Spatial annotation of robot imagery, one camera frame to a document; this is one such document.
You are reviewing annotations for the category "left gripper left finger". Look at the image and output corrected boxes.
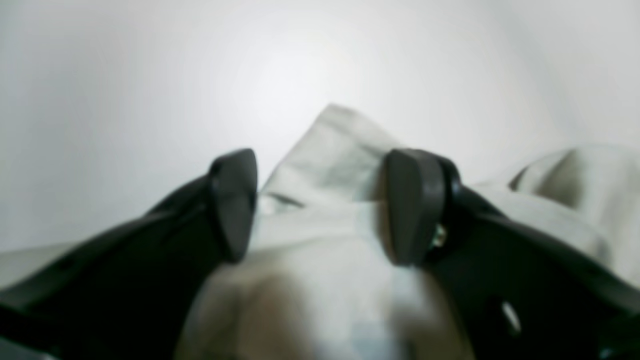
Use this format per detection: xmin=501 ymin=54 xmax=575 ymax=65
xmin=1 ymin=148 xmax=258 ymax=360

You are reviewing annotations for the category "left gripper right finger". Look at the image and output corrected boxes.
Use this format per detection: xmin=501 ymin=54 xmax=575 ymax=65
xmin=384 ymin=148 xmax=640 ymax=360

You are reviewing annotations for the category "beige t-shirt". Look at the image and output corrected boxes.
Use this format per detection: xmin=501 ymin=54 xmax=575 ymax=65
xmin=170 ymin=105 xmax=639 ymax=360

